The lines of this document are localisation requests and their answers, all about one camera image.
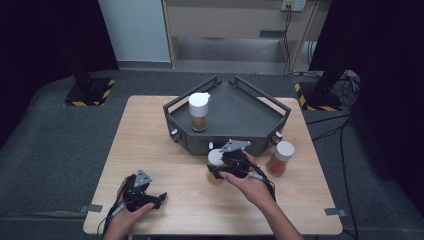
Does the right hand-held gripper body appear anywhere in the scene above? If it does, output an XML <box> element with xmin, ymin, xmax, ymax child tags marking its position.
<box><xmin>218</xmin><ymin>139</ymin><xmax>252</xmax><ymax>179</ymax></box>

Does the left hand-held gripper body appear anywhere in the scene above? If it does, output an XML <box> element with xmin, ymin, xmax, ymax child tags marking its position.
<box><xmin>122</xmin><ymin>169</ymin><xmax>158</xmax><ymax>213</ymax></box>

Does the spice jar with orange powder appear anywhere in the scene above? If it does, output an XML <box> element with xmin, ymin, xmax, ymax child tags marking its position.
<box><xmin>206</xmin><ymin>148</ymin><xmax>228</xmax><ymax>186</ymax></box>

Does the spice jar with red powder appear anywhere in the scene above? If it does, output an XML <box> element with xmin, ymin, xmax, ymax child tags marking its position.
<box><xmin>265</xmin><ymin>140</ymin><xmax>296</xmax><ymax>178</ymax></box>

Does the dark grey corner rack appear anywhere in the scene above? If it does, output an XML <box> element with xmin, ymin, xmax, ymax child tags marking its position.
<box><xmin>162</xmin><ymin>75</ymin><xmax>292</xmax><ymax>158</ymax></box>

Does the spice jar with flip cap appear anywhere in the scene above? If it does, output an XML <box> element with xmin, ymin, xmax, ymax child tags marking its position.
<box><xmin>188</xmin><ymin>91</ymin><xmax>212</xmax><ymax>133</ymax></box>

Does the person's right hand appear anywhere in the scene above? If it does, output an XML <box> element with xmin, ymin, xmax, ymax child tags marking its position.
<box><xmin>219</xmin><ymin>150</ymin><xmax>276</xmax><ymax>212</ymax></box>

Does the person's left hand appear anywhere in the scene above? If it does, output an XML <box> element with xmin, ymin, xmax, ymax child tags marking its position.
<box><xmin>103</xmin><ymin>177</ymin><xmax>156</xmax><ymax>240</ymax></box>

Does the black striped stand base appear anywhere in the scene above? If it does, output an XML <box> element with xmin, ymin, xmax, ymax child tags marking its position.
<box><xmin>63</xmin><ymin>77</ymin><xmax>116</xmax><ymax>107</ymax></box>
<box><xmin>294</xmin><ymin>81</ymin><xmax>343</xmax><ymax>112</ymax></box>

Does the black stand pole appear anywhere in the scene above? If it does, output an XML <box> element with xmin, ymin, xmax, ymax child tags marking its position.
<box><xmin>312</xmin><ymin>49</ymin><xmax>352</xmax><ymax>101</ymax></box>
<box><xmin>70</xmin><ymin>49</ymin><xmax>94</xmax><ymax>96</ymax></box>

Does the white panel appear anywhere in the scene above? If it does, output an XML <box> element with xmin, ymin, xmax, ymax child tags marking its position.
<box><xmin>98</xmin><ymin>0</ymin><xmax>172</xmax><ymax>63</ymax></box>

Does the black curtain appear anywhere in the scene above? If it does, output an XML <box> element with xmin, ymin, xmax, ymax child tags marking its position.
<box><xmin>309</xmin><ymin>0</ymin><xmax>424</xmax><ymax>214</ymax></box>
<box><xmin>0</xmin><ymin>0</ymin><xmax>120</xmax><ymax>151</ymax></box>

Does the left hand-held gripper cable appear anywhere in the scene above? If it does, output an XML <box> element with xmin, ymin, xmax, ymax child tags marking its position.
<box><xmin>97</xmin><ymin>181</ymin><xmax>129</xmax><ymax>240</ymax></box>

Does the hand-held gripper cable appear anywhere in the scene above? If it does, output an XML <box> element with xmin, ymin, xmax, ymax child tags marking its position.
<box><xmin>247</xmin><ymin>159</ymin><xmax>278</xmax><ymax>203</ymax></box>
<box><xmin>97</xmin><ymin>181</ymin><xmax>129</xmax><ymax>240</ymax></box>

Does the right hand-held gripper cable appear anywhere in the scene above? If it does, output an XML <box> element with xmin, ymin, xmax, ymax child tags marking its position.
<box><xmin>247</xmin><ymin>159</ymin><xmax>278</xmax><ymax>203</ymax></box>

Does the grey table edge bracket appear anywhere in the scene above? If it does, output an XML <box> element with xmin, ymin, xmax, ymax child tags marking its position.
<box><xmin>323</xmin><ymin>207</ymin><xmax>348</xmax><ymax>218</ymax></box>
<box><xmin>79</xmin><ymin>203</ymin><xmax>104</xmax><ymax>214</ymax></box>

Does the long black floor cable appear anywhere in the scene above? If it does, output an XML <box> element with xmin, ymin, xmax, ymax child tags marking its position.
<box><xmin>339</xmin><ymin>119</ymin><xmax>360</xmax><ymax>240</ymax></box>

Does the black outlet cable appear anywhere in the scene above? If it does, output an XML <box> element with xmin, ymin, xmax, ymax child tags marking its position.
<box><xmin>282</xmin><ymin>8</ymin><xmax>294</xmax><ymax>76</ymax></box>

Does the tangled black cable bundle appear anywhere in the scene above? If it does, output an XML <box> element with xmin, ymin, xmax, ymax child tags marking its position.
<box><xmin>338</xmin><ymin>70</ymin><xmax>362</xmax><ymax>108</ymax></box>

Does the white wall power outlet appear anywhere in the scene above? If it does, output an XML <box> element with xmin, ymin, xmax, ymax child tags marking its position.
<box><xmin>280</xmin><ymin>0</ymin><xmax>307</xmax><ymax>13</ymax></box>

